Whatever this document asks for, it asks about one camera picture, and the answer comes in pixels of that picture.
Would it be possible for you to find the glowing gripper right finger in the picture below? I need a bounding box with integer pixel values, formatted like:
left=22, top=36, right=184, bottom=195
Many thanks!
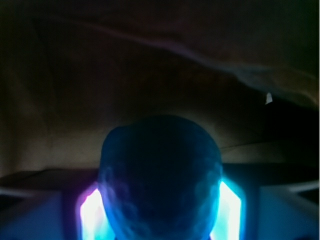
left=210, top=164, right=320, bottom=240

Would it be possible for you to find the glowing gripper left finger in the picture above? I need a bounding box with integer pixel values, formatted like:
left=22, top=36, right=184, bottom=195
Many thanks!
left=0, top=172, right=115, bottom=240

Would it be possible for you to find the blue dimpled ball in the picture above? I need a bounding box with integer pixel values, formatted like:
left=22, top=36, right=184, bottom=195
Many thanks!
left=98, top=115, right=223, bottom=240

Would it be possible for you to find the brown paper bag basin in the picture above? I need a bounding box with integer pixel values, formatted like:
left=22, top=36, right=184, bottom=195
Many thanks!
left=0, top=0, right=320, bottom=176

